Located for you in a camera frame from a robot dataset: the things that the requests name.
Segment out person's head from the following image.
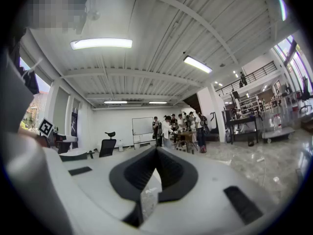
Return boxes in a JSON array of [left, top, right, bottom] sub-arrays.
[[23, 0, 89, 35]]

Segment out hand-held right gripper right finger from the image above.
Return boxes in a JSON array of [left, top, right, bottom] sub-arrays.
[[144, 146, 281, 231]]

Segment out window with outdoor view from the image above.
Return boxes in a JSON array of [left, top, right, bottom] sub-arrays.
[[19, 57, 53, 132]]

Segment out brown wooden table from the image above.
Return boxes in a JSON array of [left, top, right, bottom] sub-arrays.
[[171, 130, 198, 154]]

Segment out large clear water bottle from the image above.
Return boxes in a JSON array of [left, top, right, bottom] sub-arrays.
[[273, 115, 282, 132]]

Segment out tall black swivel chair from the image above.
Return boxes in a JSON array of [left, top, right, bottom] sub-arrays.
[[296, 76, 313, 114]]

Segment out large glass window wall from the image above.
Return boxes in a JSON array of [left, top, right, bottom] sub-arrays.
[[273, 34, 313, 95]]

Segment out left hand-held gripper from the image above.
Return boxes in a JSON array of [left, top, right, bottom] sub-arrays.
[[38, 117, 79, 154]]

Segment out grey platform cart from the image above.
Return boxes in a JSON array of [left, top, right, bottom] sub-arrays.
[[261, 127, 296, 143]]

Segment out brown wooden steps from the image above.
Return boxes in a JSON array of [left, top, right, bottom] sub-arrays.
[[300, 117, 313, 132]]

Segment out black metal workbench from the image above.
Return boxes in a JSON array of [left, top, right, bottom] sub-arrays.
[[226, 116, 259, 144]]

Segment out black office chair with headrest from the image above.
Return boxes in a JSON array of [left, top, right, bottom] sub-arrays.
[[99, 131, 117, 158]]

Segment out brown wooden staircase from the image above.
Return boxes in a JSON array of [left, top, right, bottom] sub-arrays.
[[182, 93, 204, 116]]

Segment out white support column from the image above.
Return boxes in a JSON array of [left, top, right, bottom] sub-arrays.
[[207, 83, 227, 143]]

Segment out white whiteboard on stand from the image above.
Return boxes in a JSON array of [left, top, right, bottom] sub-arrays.
[[132, 117, 155, 144]]

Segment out black treadmill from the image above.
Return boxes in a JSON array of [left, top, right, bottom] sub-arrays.
[[206, 111, 220, 142]]

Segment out black mezzanine railing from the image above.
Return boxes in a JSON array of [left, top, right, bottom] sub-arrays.
[[214, 61, 278, 96]]

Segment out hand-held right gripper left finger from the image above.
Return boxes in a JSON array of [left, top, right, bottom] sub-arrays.
[[44, 146, 157, 235]]

